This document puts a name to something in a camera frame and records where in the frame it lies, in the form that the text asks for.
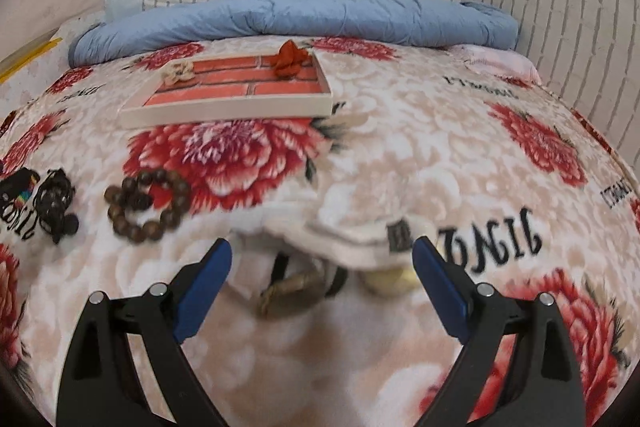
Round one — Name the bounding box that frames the white tray with brick lining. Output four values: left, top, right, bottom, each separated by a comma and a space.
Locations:
118, 51, 334, 131

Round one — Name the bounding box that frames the gold chain bracelet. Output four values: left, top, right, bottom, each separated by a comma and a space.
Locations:
256, 271, 328, 319

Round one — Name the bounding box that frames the black bead bracelet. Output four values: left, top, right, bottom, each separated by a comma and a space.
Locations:
32, 169, 81, 244

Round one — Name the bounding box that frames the blue quilt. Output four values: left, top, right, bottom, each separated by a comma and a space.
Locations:
67, 0, 521, 68

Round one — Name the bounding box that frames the yellow flat object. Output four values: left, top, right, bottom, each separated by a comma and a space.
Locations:
0, 38, 63, 80

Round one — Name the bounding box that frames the cream oval stone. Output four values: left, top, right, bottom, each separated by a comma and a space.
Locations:
361, 269, 416, 298

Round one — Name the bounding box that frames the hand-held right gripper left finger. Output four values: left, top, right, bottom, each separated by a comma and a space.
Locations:
56, 237, 234, 427

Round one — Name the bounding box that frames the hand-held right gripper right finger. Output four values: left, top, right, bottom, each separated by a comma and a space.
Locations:
411, 236, 586, 427

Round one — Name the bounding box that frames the black rainbow striped accessory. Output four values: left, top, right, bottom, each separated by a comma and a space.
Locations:
0, 172, 41, 208

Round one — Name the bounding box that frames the pink pillow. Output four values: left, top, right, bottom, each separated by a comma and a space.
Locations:
447, 43, 542, 84

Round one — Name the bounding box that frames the brown wooden bead bracelet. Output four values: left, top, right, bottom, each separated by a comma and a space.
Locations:
104, 169, 192, 244

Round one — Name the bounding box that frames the floral printed blanket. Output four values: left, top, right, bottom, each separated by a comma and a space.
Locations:
0, 19, 640, 427

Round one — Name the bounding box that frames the cream fabric flower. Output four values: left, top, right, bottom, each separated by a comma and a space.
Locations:
161, 61, 196, 84

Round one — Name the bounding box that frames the red fabric flower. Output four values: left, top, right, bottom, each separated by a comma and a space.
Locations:
271, 39, 307, 80

